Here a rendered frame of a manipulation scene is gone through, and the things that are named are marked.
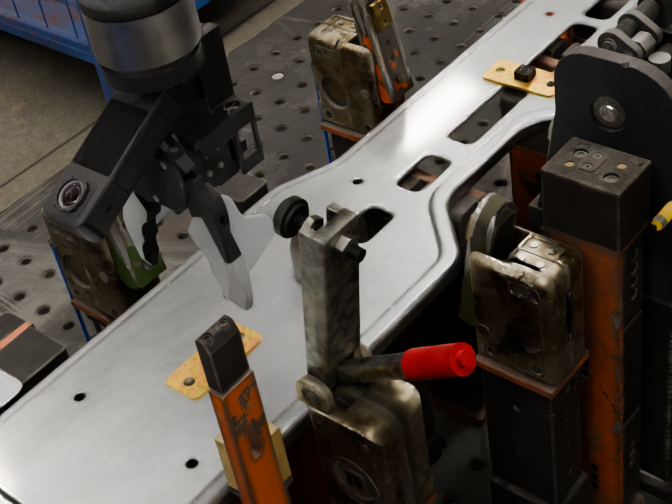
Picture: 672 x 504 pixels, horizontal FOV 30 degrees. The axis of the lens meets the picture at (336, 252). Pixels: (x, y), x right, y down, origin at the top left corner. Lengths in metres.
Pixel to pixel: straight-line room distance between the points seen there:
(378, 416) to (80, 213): 0.25
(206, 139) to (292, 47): 1.12
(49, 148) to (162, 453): 2.30
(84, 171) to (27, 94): 2.62
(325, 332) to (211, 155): 0.16
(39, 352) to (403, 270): 0.33
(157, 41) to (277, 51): 1.18
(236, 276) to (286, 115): 0.94
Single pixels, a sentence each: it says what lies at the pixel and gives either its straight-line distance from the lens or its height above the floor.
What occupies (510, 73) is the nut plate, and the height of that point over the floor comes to 1.00.
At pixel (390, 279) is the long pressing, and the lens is 1.08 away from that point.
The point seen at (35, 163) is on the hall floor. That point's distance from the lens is 3.20.
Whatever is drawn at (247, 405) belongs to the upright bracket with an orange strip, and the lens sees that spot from 0.81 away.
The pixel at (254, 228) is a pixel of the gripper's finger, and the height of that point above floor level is 1.13.
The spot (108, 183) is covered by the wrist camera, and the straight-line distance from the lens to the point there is 0.86.
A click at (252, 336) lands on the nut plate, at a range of 1.05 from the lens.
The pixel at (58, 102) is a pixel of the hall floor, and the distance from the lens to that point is 3.41.
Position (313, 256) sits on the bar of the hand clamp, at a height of 1.20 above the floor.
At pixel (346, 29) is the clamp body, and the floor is 1.04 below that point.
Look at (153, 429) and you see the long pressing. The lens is 1.00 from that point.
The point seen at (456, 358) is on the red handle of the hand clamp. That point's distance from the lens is 0.80.
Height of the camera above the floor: 1.71
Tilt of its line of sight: 40 degrees down
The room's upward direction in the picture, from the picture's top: 11 degrees counter-clockwise
